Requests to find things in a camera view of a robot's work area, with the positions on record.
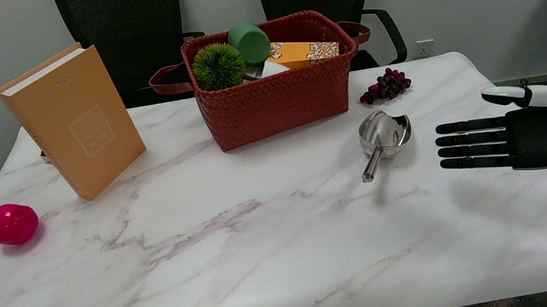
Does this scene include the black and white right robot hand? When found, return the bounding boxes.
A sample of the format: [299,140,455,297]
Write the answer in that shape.
[428,78,547,186]

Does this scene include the stainless steel scoop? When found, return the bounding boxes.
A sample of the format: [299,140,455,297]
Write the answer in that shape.
[352,106,419,184]

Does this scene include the purple grape bunch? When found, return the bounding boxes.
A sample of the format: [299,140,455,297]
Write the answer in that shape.
[355,65,415,107]

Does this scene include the orange popcorn box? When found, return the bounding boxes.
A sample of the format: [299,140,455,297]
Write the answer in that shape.
[266,32,342,74]

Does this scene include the red woven basket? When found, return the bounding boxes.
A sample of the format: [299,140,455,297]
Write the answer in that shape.
[141,1,387,162]

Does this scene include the white box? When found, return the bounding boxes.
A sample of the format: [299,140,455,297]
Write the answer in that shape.
[258,57,292,79]

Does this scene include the green cup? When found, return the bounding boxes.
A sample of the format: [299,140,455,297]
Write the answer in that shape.
[225,18,274,69]

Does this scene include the green spiky ball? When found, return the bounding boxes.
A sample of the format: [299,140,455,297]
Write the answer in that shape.
[189,39,250,94]

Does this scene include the orange hardcover book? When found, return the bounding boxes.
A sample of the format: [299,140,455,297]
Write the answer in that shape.
[0,34,154,213]

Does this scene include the magenta plastic ball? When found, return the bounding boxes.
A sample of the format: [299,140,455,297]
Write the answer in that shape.
[0,200,42,248]

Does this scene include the white wall outlet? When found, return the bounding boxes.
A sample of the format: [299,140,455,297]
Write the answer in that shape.
[411,39,437,59]

